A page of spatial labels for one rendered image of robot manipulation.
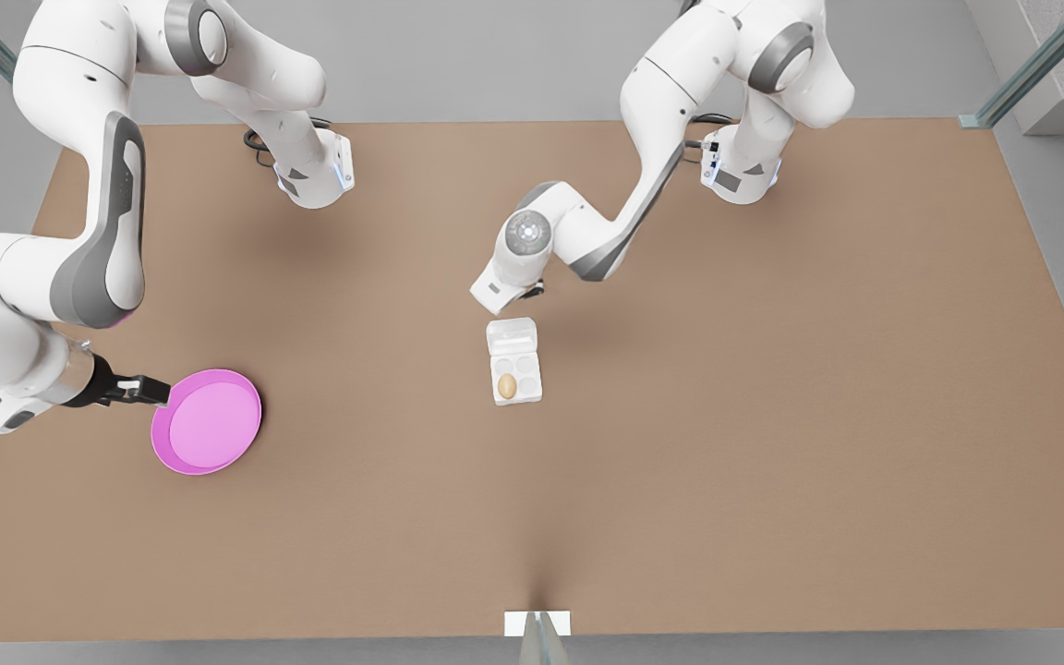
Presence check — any pink round plate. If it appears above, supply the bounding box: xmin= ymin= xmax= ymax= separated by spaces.
xmin=151 ymin=369 xmax=263 ymax=476

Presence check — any white egg box lid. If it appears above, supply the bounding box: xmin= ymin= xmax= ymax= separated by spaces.
xmin=486 ymin=318 xmax=539 ymax=358

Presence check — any white egg box base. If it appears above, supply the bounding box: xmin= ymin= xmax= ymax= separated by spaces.
xmin=490 ymin=351 xmax=544 ymax=407

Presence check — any black cable loop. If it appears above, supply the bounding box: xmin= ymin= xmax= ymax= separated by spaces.
xmin=243 ymin=116 xmax=333 ymax=169
xmin=683 ymin=113 xmax=738 ymax=154

